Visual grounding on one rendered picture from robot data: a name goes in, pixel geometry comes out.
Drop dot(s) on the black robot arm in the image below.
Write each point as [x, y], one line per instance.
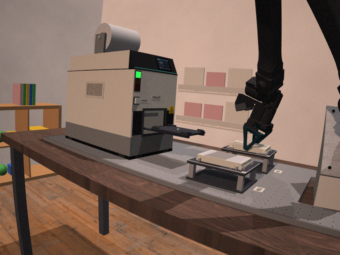
[270, 73]

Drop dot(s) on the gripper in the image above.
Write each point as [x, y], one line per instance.
[252, 125]

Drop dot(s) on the grey cylinder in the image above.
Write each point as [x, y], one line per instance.
[119, 38]

